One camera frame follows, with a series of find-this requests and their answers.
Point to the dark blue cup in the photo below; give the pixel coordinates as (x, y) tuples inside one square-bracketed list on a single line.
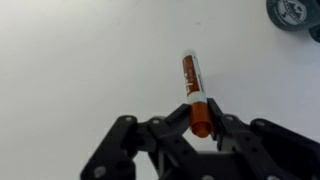
[(293, 15)]

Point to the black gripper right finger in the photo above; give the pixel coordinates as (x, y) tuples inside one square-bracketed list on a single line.
[(253, 143)]

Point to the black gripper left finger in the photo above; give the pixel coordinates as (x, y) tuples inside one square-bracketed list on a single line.
[(116, 150)]

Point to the orange marker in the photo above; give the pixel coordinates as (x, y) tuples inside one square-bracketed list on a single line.
[(195, 86)]

